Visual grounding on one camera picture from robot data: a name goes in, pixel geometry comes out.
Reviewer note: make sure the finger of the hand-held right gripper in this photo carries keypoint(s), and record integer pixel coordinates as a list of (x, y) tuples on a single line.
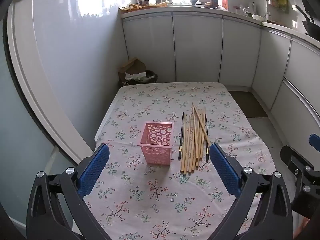
[(315, 143), (297, 160)]

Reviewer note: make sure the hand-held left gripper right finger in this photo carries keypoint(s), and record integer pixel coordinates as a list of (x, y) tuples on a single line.
[(225, 170)]

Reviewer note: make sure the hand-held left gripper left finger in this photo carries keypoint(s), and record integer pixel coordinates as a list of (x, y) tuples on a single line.
[(93, 170)]

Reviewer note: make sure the pile of wooden chopsticks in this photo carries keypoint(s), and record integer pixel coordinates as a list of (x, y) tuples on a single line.
[(190, 150)]

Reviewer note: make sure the black chopstick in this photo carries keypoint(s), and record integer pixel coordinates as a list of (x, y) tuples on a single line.
[(181, 137), (206, 120)]

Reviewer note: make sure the pink perforated plastic basket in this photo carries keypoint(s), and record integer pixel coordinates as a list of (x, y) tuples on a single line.
[(156, 155)]

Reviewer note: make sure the floral tablecloth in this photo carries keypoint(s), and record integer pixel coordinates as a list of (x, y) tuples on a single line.
[(150, 105)]

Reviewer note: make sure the crumpled white paper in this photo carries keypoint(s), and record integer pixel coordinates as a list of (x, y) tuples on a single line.
[(135, 76)]

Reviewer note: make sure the black trash bin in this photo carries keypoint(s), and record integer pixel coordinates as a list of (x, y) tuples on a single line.
[(151, 76)]

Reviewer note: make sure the brown cardboard box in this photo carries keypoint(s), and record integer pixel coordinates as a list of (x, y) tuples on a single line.
[(132, 66)]

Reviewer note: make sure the white refrigerator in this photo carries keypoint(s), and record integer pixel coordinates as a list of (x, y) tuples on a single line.
[(75, 55)]

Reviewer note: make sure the black wok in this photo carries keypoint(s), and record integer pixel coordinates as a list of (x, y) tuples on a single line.
[(311, 26)]

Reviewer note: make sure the white kitchen cabinet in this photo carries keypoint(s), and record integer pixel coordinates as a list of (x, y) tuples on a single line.
[(197, 47)]

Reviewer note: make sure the white bowl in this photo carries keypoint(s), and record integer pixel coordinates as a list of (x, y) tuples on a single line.
[(258, 17)]

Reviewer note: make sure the white kettle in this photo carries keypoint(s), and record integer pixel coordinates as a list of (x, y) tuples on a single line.
[(252, 8)]

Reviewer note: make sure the white countertop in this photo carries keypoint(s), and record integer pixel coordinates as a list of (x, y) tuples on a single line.
[(190, 8)]

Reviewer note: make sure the red box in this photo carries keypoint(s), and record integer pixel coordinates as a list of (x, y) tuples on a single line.
[(224, 2)]

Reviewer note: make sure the yellow brown paper bag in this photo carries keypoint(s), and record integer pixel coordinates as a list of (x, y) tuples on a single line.
[(140, 6)]

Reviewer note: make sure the yellow green wall packets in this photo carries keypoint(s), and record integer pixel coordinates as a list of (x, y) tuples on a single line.
[(278, 2)]

